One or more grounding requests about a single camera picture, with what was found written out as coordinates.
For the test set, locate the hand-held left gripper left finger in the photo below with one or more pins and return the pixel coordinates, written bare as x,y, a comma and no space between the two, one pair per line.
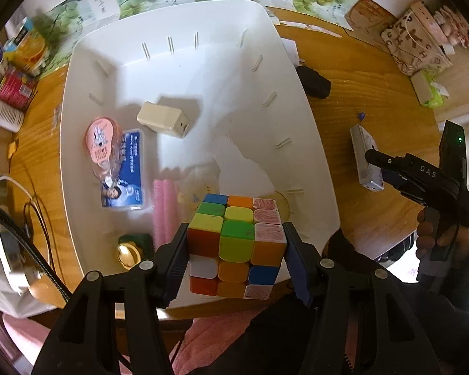
176,265

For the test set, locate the colourful puzzle cube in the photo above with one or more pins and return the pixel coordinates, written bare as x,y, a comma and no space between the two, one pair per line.
234,242

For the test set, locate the clear plastic pouch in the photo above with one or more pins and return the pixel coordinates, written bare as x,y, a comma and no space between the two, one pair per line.
191,183

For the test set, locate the pink foam hair roller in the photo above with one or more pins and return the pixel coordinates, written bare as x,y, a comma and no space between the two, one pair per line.
164,215

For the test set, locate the small yellow scrap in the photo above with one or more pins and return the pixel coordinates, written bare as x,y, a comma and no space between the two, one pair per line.
13,149

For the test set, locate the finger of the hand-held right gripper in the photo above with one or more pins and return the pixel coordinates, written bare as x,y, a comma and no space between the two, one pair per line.
383,160
400,189

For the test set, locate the white spray bottle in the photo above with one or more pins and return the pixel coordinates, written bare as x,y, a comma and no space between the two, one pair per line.
6,115

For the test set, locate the white compact camera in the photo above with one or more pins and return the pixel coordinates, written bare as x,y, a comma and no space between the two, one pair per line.
363,152

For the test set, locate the white wall charger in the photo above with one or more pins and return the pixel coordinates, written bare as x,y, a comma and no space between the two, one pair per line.
292,50

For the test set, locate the small purple bead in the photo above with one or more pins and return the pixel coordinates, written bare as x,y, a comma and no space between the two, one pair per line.
361,117

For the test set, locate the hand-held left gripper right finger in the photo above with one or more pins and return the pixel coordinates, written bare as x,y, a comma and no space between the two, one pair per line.
297,265

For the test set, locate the black wall charger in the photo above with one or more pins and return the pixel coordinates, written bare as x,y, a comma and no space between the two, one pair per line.
314,82

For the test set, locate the orange juice carton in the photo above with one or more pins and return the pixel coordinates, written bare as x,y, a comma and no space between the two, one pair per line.
27,47

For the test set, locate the letter print fabric bag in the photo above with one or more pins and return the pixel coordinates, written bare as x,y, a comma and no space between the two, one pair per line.
410,43

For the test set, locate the person's right hand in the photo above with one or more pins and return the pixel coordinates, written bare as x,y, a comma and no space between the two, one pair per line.
426,238

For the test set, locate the beige power bank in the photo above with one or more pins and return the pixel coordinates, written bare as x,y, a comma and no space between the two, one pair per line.
162,119

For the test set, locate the pink cloth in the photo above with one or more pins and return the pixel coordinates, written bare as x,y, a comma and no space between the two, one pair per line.
215,343

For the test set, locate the brown cardboard with drawing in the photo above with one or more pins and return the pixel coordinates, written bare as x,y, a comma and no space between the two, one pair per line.
369,17

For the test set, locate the white plastic tray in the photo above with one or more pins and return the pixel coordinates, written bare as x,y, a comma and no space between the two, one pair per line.
219,86

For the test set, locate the brown-haired rag doll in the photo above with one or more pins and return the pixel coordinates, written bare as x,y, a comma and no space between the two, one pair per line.
455,23

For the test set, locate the blue card case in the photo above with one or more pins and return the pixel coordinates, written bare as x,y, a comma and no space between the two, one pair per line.
131,172

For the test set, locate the green tissue pack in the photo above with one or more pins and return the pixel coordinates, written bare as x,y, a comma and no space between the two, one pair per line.
430,88

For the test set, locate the wooden bookshelf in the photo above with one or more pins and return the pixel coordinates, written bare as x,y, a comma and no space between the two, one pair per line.
467,86

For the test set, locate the red can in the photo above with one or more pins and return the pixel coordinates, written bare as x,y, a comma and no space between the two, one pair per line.
15,88

